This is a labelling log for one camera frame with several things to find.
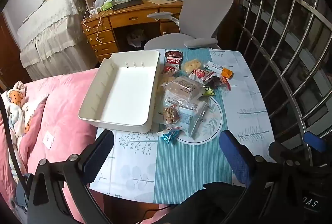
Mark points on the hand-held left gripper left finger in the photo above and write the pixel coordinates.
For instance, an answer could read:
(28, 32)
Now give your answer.
(99, 158)

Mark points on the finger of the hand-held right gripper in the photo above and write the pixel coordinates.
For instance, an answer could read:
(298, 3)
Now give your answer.
(315, 141)

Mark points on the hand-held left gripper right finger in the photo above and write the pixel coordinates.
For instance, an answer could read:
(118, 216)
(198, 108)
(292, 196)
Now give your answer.
(234, 156)

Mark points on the blue white clear packet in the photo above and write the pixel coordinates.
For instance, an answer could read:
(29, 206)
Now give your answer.
(193, 115)

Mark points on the white plastic storage tray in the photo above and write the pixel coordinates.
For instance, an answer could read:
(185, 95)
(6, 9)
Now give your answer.
(124, 94)

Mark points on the small blue wrapper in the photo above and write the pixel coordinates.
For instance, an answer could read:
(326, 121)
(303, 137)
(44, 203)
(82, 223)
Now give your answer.
(167, 136)

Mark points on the walnut cookie packet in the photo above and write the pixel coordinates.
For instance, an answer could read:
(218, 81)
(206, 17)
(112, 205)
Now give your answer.
(171, 114)

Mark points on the clear bread packet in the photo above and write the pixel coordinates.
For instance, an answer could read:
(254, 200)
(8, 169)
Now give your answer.
(181, 88)

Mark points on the dark red cookie packet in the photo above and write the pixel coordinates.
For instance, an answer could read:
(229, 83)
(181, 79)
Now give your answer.
(173, 57)

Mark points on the round floral plate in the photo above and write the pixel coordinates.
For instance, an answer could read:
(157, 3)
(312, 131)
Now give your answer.
(211, 123)

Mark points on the dark cloth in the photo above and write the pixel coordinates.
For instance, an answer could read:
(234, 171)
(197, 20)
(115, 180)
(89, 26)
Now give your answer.
(207, 203)

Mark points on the white paper note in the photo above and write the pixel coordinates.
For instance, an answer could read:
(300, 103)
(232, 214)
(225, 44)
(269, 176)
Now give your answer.
(48, 139)

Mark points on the teal white tree-print tablecloth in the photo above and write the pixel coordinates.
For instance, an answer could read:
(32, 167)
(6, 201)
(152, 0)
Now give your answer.
(181, 169)

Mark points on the pink blanket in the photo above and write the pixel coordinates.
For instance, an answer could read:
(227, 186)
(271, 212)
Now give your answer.
(64, 110)

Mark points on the green snack packet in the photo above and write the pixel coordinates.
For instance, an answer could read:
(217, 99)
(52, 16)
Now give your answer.
(209, 91)

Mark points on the dark red candy packet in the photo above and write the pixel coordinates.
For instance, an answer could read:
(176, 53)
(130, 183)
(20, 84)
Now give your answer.
(220, 82)

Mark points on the white orange snack packet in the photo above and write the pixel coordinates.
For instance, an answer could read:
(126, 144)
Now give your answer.
(220, 70)

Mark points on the red white snack bag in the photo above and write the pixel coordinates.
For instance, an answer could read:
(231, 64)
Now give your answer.
(201, 75)

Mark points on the printed blanket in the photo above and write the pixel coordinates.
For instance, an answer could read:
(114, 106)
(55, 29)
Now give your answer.
(15, 115)

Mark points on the yellow cracker packet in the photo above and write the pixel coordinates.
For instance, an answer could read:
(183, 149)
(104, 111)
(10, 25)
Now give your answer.
(192, 66)

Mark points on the metal window grille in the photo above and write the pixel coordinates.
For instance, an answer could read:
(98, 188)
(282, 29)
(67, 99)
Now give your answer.
(285, 45)

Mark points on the red white wafer packet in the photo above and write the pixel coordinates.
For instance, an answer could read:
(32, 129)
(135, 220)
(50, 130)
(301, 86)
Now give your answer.
(171, 69)

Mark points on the trash bin with bag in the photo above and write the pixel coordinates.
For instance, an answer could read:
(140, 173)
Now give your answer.
(135, 37)

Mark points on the white lace-covered cabinet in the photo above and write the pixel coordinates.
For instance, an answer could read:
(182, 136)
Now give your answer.
(51, 32)

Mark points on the dark wooden door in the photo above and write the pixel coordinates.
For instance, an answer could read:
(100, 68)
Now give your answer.
(10, 53)

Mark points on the wooden desk with drawers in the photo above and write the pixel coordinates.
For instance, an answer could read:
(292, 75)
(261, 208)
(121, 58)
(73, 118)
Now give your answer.
(129, 18)

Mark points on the white power strip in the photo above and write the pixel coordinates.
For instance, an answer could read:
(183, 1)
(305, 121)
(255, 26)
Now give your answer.
(94, 11)

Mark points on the green tissue pack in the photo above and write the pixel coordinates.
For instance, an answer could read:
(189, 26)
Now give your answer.
(107, 6)

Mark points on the grey office chair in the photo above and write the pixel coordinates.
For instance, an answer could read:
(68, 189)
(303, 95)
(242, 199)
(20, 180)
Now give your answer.
(207, 3)

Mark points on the black keyboard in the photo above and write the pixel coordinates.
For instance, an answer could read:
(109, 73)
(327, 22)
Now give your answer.
(128, 5)

